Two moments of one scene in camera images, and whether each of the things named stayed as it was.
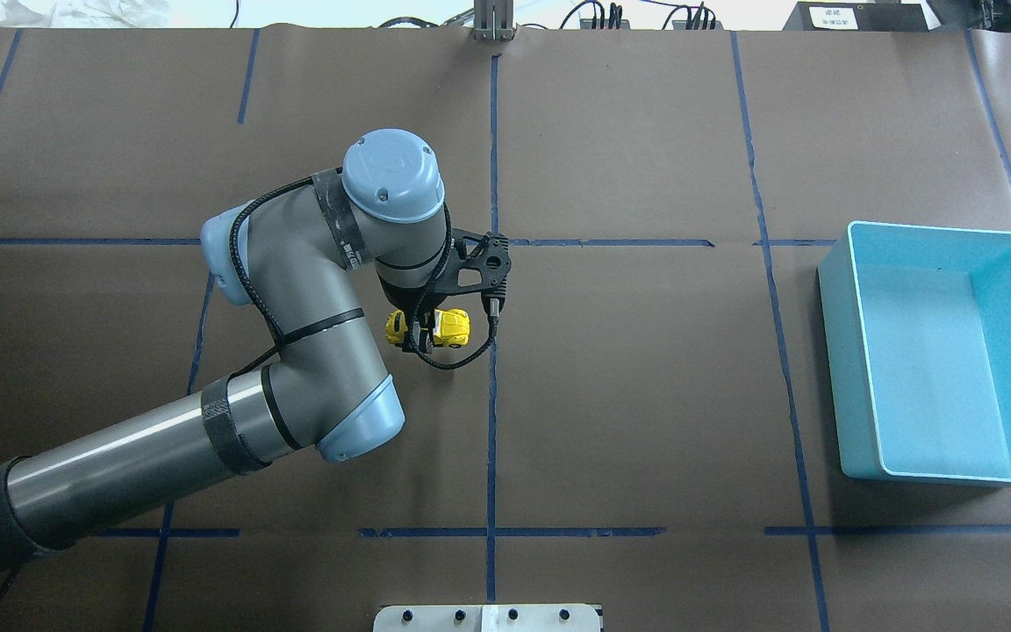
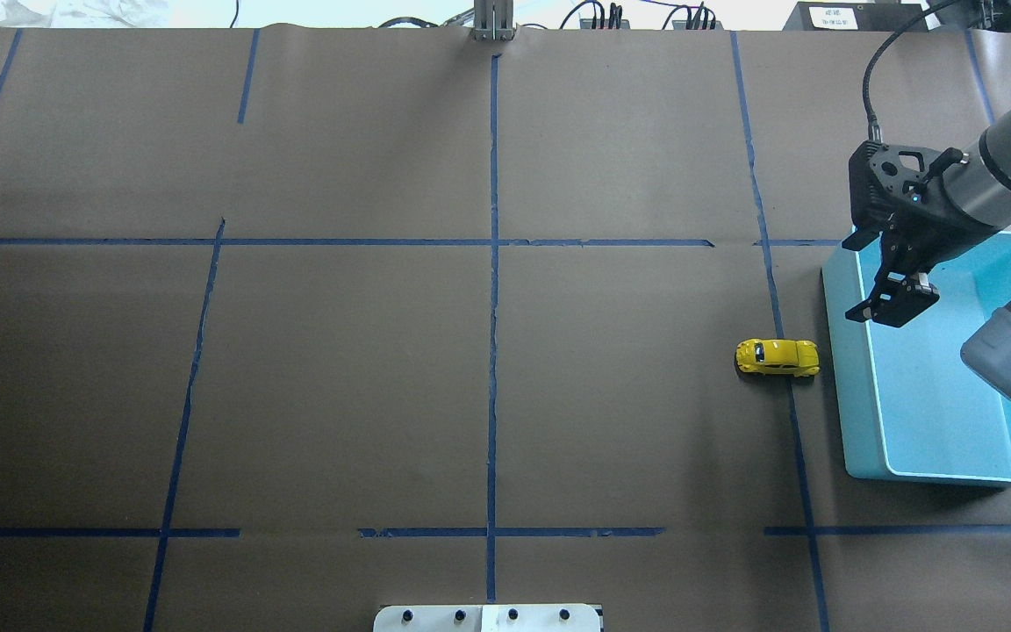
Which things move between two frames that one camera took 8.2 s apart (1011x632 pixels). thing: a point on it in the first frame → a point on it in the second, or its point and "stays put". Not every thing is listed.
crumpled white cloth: (57, 13) stays put
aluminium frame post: (493, 21) stays put
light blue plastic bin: (947, 355) stays put
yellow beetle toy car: (451, 327) → (778, 356)
